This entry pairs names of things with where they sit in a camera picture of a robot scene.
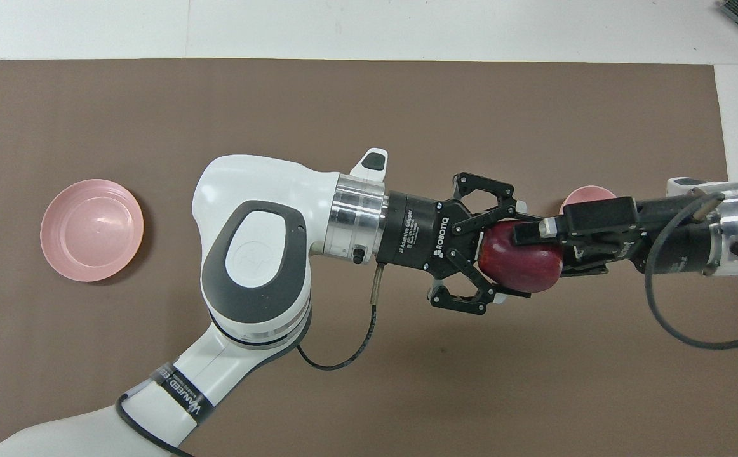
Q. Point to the brown table mat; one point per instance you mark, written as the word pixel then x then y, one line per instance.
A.
pixel 356 108

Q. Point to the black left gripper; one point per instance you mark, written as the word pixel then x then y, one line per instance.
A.
pixel 420 235

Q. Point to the dark red apple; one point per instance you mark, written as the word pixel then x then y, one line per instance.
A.
pixel 521 266

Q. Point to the pink plate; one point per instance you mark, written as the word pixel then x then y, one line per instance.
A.
pixel 93 231

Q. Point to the pink bowl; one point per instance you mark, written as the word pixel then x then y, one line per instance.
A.
pixel 588 193

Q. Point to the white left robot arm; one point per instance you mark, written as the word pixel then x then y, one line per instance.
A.
pixel 261 254

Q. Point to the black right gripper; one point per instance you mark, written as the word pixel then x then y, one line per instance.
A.
pixel 674 235

